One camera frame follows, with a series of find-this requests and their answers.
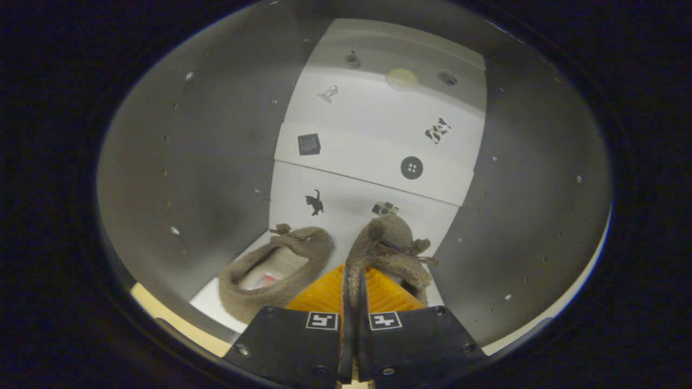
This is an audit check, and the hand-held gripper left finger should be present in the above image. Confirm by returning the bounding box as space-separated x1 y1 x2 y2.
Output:
223 264 355 385

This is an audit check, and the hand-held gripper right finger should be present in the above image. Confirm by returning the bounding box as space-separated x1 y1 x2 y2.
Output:
357 266 488 386

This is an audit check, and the brown fuzzy shoe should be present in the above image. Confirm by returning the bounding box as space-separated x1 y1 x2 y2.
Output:
345 214 438 311
218 223 335 324

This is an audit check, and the grey shoe cabinet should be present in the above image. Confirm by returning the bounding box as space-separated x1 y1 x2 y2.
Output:
97 0 614 358

